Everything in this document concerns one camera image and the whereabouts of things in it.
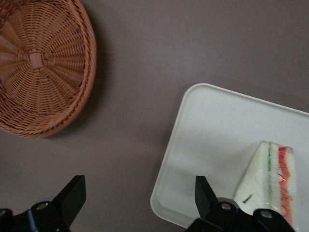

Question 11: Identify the cream rectangular tray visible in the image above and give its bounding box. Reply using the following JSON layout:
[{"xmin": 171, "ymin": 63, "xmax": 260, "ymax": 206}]
[{"xmin": 150, "ymin": 83, "xmax": 309, "ymax": 229}]

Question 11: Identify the round brown wicker basket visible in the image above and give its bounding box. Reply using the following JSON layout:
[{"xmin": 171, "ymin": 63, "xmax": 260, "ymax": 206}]
[{"xmin": 0, "ymin": 0, "xmax": 98, "ymax": 139}]

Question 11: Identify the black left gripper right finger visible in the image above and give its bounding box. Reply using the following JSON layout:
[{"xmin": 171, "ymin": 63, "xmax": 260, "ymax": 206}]
[{"xmin": 184, "ymin": 175, "xmax": 296, "ymax": 232}]

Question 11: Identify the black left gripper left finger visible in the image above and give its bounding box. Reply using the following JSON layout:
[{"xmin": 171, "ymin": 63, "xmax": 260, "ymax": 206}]
[{"xmin": 0, "ymin": 175, "xmax": 87, "ymax": 232}]

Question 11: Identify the triangle sandwich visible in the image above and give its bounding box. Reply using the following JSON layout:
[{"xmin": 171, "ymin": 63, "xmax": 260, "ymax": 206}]
[{"xmin": 233, "ymin": 140, "xmax": 301, "ymax": 232}]

